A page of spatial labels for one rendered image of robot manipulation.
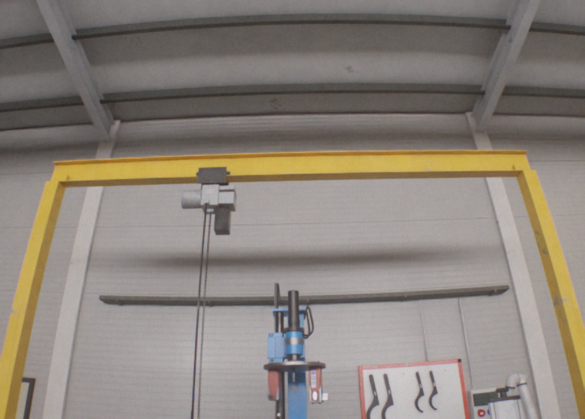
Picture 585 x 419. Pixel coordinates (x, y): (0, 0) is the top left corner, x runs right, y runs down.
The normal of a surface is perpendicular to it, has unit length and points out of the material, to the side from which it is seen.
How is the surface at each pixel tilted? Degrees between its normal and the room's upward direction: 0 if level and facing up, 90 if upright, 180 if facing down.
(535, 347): 90
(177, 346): 90
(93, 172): 90
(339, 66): 173
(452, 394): 90
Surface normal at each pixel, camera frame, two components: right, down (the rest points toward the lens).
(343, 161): -0.02, -0.49
